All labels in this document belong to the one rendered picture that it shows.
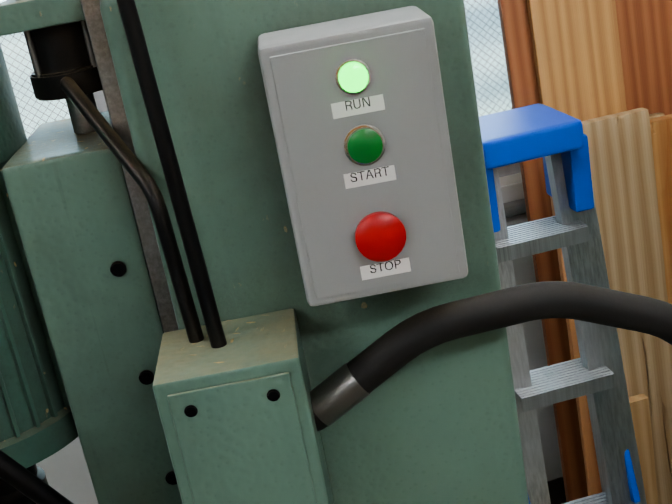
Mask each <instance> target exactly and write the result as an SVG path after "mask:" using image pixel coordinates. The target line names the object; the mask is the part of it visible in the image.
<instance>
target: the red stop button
mask: <svg viewBox="0 0 672 504"><path fill-rule="evenodd" d="M355 242H356V245H357V248H358V250H359V251H360V253H361V254H362V255H363V256H364V257H366V258H367V259H369V260H372V261H376V262H383V261H388V260H391V259H393V258H394V257H396V256H397V255H398V254H399V253H400V252H401V251H402V249H403V248H404V246H405V243H406V231H405V228H404V225H403V223H402V222H401V220H400V219H399V218H398V217H396V216H395V215H393V214H391V213H389V212H383V211H379V212H374V213H371V214H369V215H367V216H365V217H364V218H363V219H362V220H361V221H360V222H359V224H358V226H357V228H356V232H355Z"/></svg>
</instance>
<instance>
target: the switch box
mask: <svg viewBox="0 0 672 504"><path fill-rule="evenodd" d="M257 43H258V57H259V62H260V67H261V72H262V77H263V82H264V87H265V92H266V97H267V102H268V107H269V112H270V117H271V122H272V127H273V132H274V137H275V143H276V148H277V153H278V158H279V163H280V168H281V173H282V178H283V183H284V188H285V193H286V198H287V203H288V208H289V213H290V218H291V223H292V228H293V233H294V238H295V243H296V248H297V253H298V258H299V263H300V268H301V273H302V278H303V283H304V289H305V294H306V299H307V302H308V304H309V305H310V306H319V305H325V304H330V303H335V302H340V301H346V300H351V299H356V298H361V297H366V296H372V295H377V294H382V293H387V292H393V291H398V290H403V289H408V288H413V287H419V286H424V285H429V284H434V283H440V282H445V281H450V280H455V279H460V278H464V277H466V276H467V274H468V265H467V257H466V250H465V243H464V236H463V229H462V222H461V215H460V208H459V200H458V193H457V186H456V179H455V172H454V165H453V158H452V151H451V144H450V136H449V129H448V122H447V115H446V108H445V101H444V94H443V87H442V80H441V72H440V65H439V58H438V51H437V44H436V37H435V30H434V23H433V20H432V18H431V17H430V16H429V15H427V14H426V13H425V12H423V11H422V10H421V9H419V8H418V7H416V6H407V7H402V8H396V9H391V10H386V11H380V12H375V13H370V14H364V15H359V16H354V17H348V18H343V19H338V20H332V21H327V22H322V23H316V24H311V25H306V26H300V27H295V28H290V29H284V30H279V31H274V32H268V33H263V34H261V35H260V36H258V41H257ZM348 59H359V60H361V61H363V62H364V63H365V64H366V65H367V66H368V68H369V70H370V73H371V81H370V84H369V86H368V87H367V88H366V90H364V91H363V92H361V93H359V94H355V95H351V94H347V93H345V92H343V91H342V90H340V88H339V87H338V85H337V83H336V80H335V74H336V70H337V68H338V66H339V65H340V64H341V63H342V62H343V61H345V60H348ZM380 94H383V99H384V105H385V110H380V111H375V112H369V113H364V114H359V115H353V116H348V117H343V118H338V119H333V114H332V108H331V104H333V103H338V102H343V101H349V100H354V99H359V98H364V97H370V96H375V95H380ZM362 124H368V125H372V126H374V127H376V128H378V129H379V130H380V131H381V133H382V134H383V136H384V138H385V143H386V147H385V151H384V154H383V156H382V157H381V158H380V159H379V160H378V161H377V162H376V163H374V164H372V165H368V166H360V165H357V164H355V163H353V162H352V161H350V160H349V158H348V157H347V156H346V154H345V151H344V140H345V137H346V135H347V133H348V132H349V131H350V130H351V129H352V128H354V127H356V126H358V125H362ZM391 165H394V167H395V173H396V180H392V181H386V182H381V183H376V184H371V185H365V186H360V187H355V188H349V189H346V187H345V181H344V176H343V174H348V173H354V172H359V171H364V170H369V169H375V168H380V167H385V166H391ZM379 211H383V212H389V213H391V214H393V215H395V216H396V217H398V218H399V219H400V220H401V222H402V223H403V225H404V228H405V231H406V243H405V246H404V248H403V249H402V251H401V252H400V253H399V254H398V255H397V256H396V257H394V258H393V259H391V260H388V261H393V260H398V259H403V258H408V257H409V261H410V267H411V271H410V272H404V273H399V274H394V275H389V276H383V277H378V278H373V279H368V280H363V281H362V277H361V271H360V267H361V266H366V265H372V264H377V263H382V262H376V261H372V260H369V259H367V258H366V257H364V256H363V255H362V254H361V253H360V251H359V250H358V248H357V245H356V242H355V232H356V228H357V226H358V224H359V222H360V221H361V220H362V219H363V218H364V217H365V216H367V215H369V214H371V213H374V212H379Z"/></svg>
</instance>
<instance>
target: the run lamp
mask: <svg viewBox="0 0 672 504"><path fill-rule="evenodd" d="M335 80H336V83H337V85H338V87H339V88H340V90H342V91H343V92H345V93H347V94H351V95H355V94H359V93H361V92H363V91H364V90H366V88H367V87H368V86H369V84H370V81H371V73H370V70H369V68H368V66H367V65H366V64H365V63H364V62H363V61H361V60H359V59H348V60H345V61H343V62H342V63H341V64H340V65H339V66H338V68H337V70H336V74H335Z"/></svg>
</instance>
